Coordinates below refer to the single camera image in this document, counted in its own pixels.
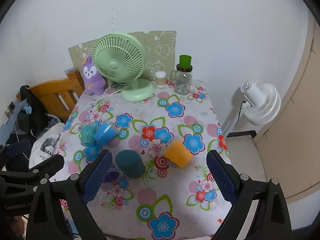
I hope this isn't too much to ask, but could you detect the black clothes pile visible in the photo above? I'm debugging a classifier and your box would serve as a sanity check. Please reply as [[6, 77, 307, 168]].
[[5, 85, 49, 172]]

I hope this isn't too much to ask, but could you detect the floral plastic tablecloth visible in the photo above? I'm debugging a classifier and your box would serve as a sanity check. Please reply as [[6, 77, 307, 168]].
[[54, 81, 231, 239]]

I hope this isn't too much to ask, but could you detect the purple plush toy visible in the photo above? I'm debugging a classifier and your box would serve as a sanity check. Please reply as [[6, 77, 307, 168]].
[[83, 55, 106, 95]]

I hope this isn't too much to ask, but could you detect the wooden chair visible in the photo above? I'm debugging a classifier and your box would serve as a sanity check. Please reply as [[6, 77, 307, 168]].
[[16, 70, 85, 121]]

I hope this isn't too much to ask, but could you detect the cotton swab container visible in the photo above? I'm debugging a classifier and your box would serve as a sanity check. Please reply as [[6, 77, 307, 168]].
[[155, 71, 167, 88]]

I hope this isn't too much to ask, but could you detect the black fan power cable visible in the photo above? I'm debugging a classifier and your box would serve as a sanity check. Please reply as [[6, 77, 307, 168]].
[[234, 100, 249, 128]]

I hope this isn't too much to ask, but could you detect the teal glitter cup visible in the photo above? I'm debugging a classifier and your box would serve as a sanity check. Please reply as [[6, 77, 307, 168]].
[[80, 122, 99, 147]]

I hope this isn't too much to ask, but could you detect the purple plastic cup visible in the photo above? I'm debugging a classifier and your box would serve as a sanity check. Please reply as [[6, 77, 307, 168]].
[[103, 164, 120, 184]]

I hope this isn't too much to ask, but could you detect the orange plastic cup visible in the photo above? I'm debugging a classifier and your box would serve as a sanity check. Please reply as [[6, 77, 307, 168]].
[[164, 140, 193, 168]]

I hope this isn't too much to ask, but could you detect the green plastic cup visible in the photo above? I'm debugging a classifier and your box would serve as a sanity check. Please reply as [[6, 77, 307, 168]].
[[179, 55, 192, 69]]

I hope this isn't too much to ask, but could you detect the white standing fan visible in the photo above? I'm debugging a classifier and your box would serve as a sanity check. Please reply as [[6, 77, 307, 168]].
[[222, 80, 282, 137]]

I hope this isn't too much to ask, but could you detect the blue plastic cup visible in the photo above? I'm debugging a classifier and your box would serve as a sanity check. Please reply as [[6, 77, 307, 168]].
[[93, 122, 118, 145]]

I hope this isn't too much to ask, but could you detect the dark teal cup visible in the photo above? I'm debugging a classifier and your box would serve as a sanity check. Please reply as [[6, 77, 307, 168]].
[[115, 150, 145, 179]]

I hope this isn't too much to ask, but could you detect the glass mug jar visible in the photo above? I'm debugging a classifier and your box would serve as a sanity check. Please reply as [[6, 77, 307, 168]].
[[170, 64, 193, 95]]

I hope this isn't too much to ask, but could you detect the white printed bag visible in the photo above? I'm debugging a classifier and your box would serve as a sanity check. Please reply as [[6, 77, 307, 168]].
[[29, 123, 65, 169]]

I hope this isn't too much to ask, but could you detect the green desk fan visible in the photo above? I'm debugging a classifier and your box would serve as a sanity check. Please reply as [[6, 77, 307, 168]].
[[92, 33, 155, 102]]

